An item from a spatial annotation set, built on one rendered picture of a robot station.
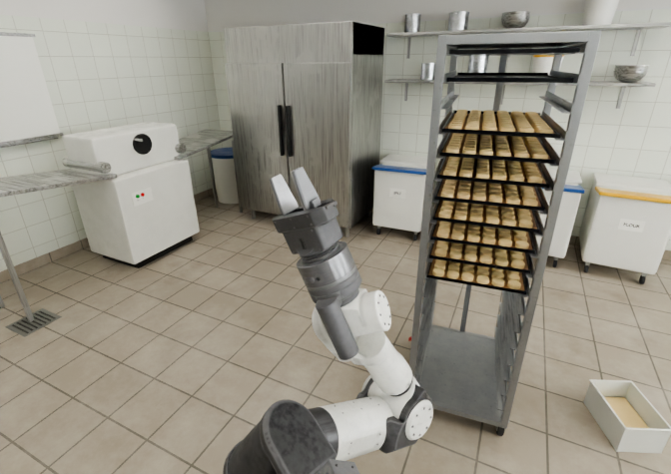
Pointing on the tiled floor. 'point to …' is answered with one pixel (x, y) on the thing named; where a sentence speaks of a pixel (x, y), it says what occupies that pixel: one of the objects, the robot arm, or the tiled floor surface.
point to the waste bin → (225, 175)
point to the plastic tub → (627, 416)
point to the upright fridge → (307, 112)
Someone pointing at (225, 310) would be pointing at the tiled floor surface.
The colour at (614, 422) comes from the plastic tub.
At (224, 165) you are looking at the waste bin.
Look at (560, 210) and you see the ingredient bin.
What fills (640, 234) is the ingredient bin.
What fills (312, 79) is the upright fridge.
